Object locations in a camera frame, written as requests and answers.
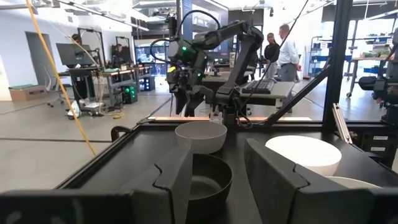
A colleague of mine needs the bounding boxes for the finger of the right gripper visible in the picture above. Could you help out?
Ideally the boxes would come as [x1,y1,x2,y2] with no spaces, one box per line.
[174,89,187,118]
[185,84,216,118]

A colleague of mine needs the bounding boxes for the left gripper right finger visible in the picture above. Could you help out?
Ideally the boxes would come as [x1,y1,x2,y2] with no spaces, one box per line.
[244,138,374,224]

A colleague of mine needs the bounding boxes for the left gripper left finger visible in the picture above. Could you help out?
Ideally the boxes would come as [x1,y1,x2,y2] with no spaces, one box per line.
[130,141,194,224]

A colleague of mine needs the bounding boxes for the white bowl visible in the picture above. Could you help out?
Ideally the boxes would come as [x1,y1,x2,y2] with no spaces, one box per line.
[265,134,343,177]

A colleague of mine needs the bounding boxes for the light grey bowl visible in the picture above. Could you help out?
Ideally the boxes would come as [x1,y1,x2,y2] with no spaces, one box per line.
[325,175,382,190]

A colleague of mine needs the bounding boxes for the computer tower green lights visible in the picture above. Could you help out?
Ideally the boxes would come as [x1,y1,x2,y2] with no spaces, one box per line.
[121,83,139,105]

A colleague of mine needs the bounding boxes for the black keyboard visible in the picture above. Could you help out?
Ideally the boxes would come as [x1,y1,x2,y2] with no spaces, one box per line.
[241,79,277,95]

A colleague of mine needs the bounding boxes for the black bowl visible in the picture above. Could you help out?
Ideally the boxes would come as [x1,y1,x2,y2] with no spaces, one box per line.
[185,153,234,223]

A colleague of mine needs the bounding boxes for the wood-topped workbench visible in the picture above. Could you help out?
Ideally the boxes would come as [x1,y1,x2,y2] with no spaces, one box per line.
[101,65,153,108]

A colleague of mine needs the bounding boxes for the person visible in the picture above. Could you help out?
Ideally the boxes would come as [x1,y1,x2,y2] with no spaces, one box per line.
[111,43,124,65]
[70,33,84,46]
[277,24,302,114]
[263,32,280,79]
[385,27,398,78]

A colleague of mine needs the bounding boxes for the grey desk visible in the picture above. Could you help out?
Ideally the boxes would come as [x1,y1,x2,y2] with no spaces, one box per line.
[214,80,295,108]

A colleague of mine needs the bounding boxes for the silver aluminium extrusion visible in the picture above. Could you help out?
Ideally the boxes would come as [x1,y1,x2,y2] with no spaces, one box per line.
[331,102,354,145]

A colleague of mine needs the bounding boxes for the black standing desk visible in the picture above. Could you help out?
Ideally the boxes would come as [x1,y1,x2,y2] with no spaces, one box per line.
[65,65,102,103]

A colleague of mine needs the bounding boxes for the white plastic bag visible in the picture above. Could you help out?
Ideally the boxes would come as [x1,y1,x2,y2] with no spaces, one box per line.
[67,99,82,121]

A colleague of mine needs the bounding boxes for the black labelled box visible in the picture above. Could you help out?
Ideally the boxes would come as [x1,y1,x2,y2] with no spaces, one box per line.
[354,132,396,166]

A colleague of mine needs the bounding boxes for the black monitor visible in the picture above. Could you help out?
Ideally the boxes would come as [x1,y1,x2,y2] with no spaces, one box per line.
[55,42,95,68]

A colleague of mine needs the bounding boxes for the blue shelf rack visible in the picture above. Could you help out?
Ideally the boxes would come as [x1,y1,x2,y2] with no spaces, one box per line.
[308,35,354,78]

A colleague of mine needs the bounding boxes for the white chair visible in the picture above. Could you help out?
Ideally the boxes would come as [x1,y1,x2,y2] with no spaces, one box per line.
[42,64,68,108]

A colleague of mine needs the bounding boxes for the black machine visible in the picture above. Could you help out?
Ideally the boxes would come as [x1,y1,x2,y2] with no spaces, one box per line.
[357,75,398,125]

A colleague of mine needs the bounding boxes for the cardboard box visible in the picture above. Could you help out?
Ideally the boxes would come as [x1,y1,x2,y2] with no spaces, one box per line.
[8,84,49,102]

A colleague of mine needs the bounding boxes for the grey workbench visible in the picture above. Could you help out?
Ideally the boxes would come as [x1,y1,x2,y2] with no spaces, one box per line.
[346,55,398,98]

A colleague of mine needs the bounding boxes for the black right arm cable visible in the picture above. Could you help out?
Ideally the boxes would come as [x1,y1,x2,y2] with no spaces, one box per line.
[149,9,222,68]

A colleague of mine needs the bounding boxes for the black frame handle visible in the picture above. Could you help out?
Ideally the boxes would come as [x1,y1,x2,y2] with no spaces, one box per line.
[111,125,134,142]

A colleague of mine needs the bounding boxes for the yellow cable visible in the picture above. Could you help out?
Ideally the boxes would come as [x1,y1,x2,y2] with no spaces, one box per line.
[25,0,97,156]

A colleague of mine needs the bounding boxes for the black metal frame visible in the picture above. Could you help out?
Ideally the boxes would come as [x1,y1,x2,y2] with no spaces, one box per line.
[55,0,398,190]

